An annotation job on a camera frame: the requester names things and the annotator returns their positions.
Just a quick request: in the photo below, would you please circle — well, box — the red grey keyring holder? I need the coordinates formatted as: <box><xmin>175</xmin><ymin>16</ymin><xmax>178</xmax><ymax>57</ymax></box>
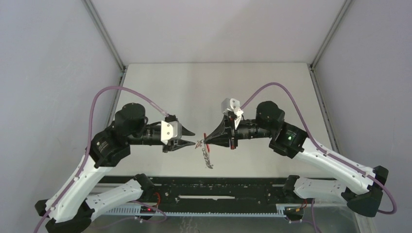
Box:
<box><xmin>195</xmin><ymin>133</ymin><xmax>213</xmax><ymax>169</ymax></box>

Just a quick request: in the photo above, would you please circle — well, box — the circuit board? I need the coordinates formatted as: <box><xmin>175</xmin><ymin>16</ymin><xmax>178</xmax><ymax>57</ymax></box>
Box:
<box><xmin>284</xmin><ymin>208</ymin><xmax>303</xmax><ymax>215</ymax></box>
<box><xmin>140</xmin><ymin>206</ymin><xmax>157</xmax><ymax>214</ymax></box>

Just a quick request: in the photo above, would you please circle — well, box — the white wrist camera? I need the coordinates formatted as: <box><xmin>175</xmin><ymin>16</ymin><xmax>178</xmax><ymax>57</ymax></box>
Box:
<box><xmin>221</xmin><ymin>98</ymin><xmax>243</xmax><ymax>130</ymax></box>
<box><xmin>160</xmin><ymin>121</ymin><xmax>182</xmax><ymax>145</ymax></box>

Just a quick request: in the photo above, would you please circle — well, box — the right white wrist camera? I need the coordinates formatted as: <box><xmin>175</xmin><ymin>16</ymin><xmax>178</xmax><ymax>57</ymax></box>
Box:
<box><xmin>221</xmin><ymin>98</ymin><xmax>243</xmax><ymax>130</ymax></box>

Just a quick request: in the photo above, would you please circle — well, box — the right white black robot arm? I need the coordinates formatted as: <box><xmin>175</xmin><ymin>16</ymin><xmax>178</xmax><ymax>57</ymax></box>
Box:
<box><xmin>205</xmin><ymin>99</ymin><xmax>389</xmax><ymax>217</ymax></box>

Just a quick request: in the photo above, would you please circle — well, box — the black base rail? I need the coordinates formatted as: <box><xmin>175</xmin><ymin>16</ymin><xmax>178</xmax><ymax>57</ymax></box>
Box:
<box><xmin>109</xmin><ymin>175</ymin><xmax>315</xmax><ymax>214</ymax></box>

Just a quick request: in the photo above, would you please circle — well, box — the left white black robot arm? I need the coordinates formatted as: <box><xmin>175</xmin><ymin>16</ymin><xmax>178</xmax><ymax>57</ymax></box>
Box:
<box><xmin>35</xmin><ymin>103</ymin><xmax>193</xmax><ymax>233</ymax></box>

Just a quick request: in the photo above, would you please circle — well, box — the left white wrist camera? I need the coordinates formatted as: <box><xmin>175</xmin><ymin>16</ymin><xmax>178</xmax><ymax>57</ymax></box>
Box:
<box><xmin>160</xmin><ymin>121</ymin><xmax>182</xmax><ymax>145</ymax></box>

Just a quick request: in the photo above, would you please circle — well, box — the left circuit board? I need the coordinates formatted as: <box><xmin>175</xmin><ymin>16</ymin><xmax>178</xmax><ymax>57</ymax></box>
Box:
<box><xmin>140</xmin><ymin>206</ymin><xmax>157</xmax><ymax>214</ymax></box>

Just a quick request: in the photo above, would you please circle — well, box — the right circuit board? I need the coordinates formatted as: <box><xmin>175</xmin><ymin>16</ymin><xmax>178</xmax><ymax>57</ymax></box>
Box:
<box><xmin>284</xmin><ymin>208</ymin><xmax>303</xmax><ymax>215</ymax></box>

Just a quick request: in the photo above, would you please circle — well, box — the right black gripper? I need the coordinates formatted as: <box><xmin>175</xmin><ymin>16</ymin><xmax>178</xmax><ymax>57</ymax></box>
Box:
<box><xmin>204</xmin><ymin>115</ymin><xmax>274</xmax><ymax>150</ymax></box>

